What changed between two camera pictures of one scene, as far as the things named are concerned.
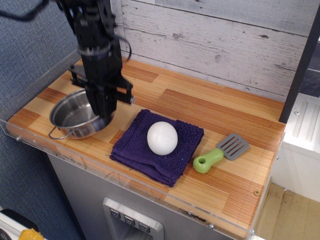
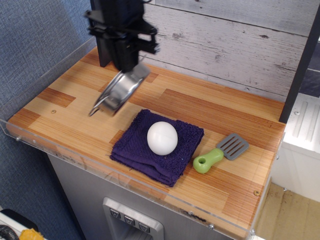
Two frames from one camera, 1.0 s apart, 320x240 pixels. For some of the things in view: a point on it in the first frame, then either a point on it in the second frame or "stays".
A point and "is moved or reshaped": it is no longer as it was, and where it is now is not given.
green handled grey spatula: [231, 147] stays
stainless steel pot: [73, 111] is moved or reshaped
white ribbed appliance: [302, 129] stays
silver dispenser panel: [125, 223] stays
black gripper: [102, 68] → [124, 19]
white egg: [162, 138] stays
